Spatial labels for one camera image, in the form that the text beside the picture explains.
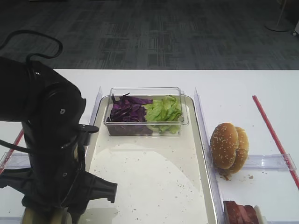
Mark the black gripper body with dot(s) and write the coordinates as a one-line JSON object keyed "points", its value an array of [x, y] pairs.
{"points": [[57, 178]]}

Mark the white patty holder block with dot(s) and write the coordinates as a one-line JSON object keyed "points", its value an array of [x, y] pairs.
{"points": [[260, 217]]}

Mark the right long clear divider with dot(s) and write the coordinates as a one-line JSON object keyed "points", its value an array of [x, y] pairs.
{"points": [[216, 200]]}

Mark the sesame bun top rear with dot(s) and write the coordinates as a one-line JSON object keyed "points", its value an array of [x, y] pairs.
{"points": [[241, 152]]}

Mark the bun bottom half toasted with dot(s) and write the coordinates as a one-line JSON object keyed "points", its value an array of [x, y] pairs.
{"points": [[57, 216]]}

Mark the sesame bun top front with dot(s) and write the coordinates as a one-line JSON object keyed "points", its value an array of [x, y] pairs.
{"points": [[223, 145]]}

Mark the long clear divider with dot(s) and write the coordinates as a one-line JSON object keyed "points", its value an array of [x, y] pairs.
{"points": [[92, 118], [216, 200]]}

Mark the green lettuce leaves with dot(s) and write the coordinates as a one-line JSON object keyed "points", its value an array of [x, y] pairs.
{"points": [[167, 109]]}

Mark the white floor stand base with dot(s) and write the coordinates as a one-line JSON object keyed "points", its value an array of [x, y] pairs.
{"points": [[281, 25]]}

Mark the silver metal tray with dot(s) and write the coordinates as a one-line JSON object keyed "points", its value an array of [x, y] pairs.
{"points": [[161, 179]]}

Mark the right red tape strip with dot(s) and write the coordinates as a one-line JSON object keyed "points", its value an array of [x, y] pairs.
{"points": [[277, 141]]}

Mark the red tape strip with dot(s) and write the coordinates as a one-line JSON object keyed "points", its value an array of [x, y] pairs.
{"points": [[16, 140], [277, 141]]}

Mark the left red tape strip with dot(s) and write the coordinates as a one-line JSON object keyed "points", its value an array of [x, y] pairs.
{"points": [[16, 140]]}

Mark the left upper clear crossbar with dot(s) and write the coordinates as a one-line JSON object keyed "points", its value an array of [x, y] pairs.
{"points": [[14, 161]]}

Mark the brown meat patty slices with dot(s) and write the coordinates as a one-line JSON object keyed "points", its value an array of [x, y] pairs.
{"points": [[239, 214]]}

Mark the right upper clear crossbar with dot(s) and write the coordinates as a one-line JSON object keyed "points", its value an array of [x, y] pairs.
{"points": [[277, 162]]}

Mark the clear plastic salad box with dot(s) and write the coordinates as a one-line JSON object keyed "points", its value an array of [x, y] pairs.
{"points": [[153, 93]]}

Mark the clear crossbar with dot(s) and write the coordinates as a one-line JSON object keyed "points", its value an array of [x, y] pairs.
{"points": [[277, 162], [14, 161]]}

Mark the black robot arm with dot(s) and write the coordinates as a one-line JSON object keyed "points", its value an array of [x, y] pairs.
{"points": [[49, 108]]}

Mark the purple cabbage shreds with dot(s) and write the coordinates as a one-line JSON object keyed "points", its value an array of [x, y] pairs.
{"points": [[128, 109]]}

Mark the sesame bun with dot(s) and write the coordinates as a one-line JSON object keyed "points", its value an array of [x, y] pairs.
{"points": [[241, 152], [223, 145]]}

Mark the left long clear divider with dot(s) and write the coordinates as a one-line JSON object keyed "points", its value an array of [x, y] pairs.
{"points": [[92, 118]]}

